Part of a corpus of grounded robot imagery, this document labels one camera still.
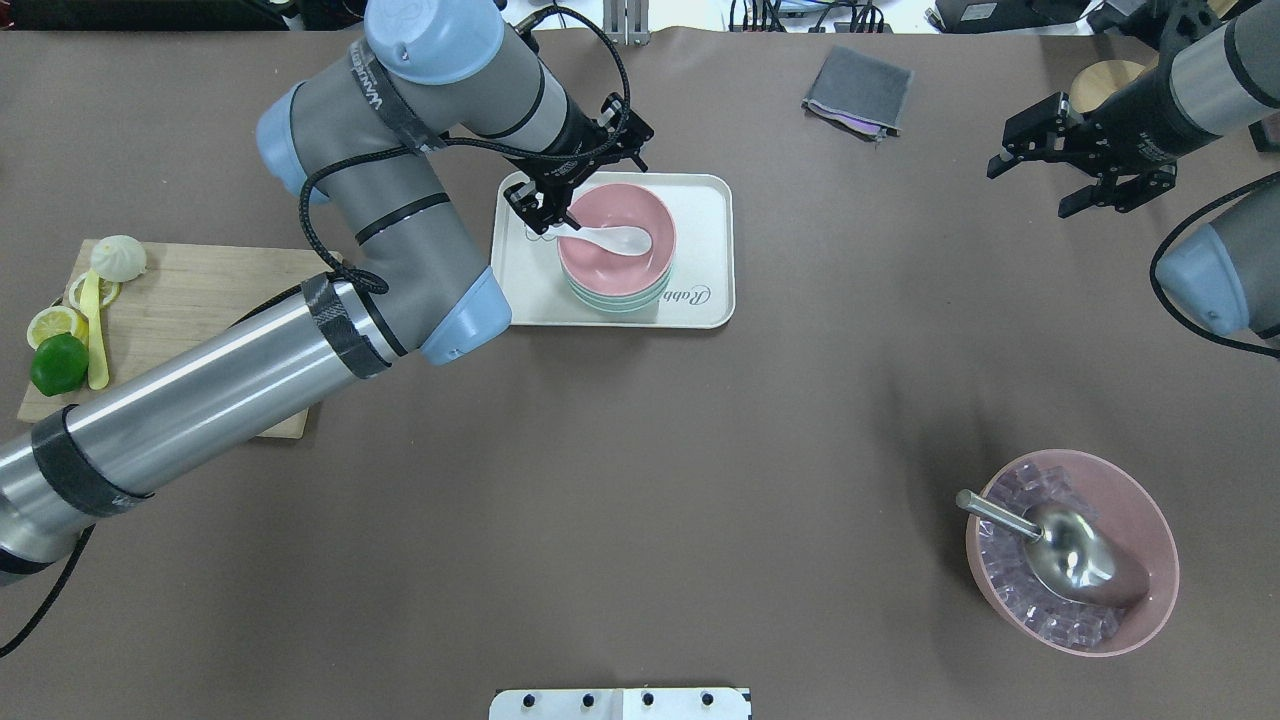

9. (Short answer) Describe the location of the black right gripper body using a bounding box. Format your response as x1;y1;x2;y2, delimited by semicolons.
1004;92;1178;201

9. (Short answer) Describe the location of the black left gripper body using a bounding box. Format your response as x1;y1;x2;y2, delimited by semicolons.
503;94;654;234

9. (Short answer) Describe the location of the white ceramic spoon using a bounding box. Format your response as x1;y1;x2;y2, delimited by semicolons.
553;224;653;258

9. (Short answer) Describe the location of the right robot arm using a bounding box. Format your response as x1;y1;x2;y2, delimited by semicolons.
986;1;1277;359

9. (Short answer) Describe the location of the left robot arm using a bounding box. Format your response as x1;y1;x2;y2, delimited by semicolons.
1;1;654;584

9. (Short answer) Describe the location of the mint green bowl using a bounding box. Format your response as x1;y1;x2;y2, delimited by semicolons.
564;270;672;313

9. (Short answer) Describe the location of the pink bowl with ice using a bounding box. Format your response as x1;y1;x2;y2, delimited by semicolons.
956;448;1180;659

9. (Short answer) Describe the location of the grey folded cloth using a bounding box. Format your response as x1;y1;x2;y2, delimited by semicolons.
801;47;915;142

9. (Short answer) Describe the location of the cream rabbit tray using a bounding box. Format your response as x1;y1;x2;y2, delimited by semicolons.
492;172;736;331

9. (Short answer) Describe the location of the metal ice scoop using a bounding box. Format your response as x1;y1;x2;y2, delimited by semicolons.
955;489;1149;609

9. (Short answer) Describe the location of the white steamed bun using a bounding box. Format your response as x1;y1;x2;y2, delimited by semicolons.
90;234;148;283

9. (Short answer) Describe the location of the lemon half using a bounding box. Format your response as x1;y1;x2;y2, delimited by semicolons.
26;305;90;350

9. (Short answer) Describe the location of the green lime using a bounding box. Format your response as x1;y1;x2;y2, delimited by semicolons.
29;333;90;397

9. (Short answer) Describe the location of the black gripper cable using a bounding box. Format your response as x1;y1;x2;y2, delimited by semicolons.
298;5;634;296

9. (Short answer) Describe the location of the lemon slice ring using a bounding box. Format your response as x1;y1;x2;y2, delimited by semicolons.
65;272;122;311

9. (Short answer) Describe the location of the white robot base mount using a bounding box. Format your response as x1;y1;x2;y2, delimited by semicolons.
488;685;753;719

